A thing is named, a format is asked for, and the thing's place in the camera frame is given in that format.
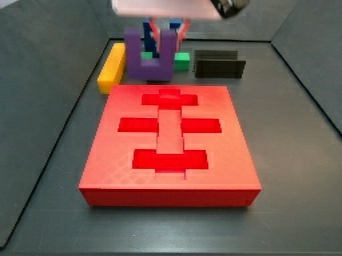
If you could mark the black angled bracket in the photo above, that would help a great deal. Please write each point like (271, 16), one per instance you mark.
(219, 64)

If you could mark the green zigzag block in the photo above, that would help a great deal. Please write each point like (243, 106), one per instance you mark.
(181, 60)

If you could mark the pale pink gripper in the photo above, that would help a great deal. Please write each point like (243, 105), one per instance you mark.
(193, 9)

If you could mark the yellow long block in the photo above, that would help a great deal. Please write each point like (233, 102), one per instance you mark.
(112, 73)

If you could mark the red puzzle board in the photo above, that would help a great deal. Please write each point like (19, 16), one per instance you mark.
(170, 149)

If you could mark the blue U-shaped block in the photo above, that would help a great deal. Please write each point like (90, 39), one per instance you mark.
(150, 43)

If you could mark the purple U-shaped block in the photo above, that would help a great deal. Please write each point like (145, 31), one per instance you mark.
(150, 69)

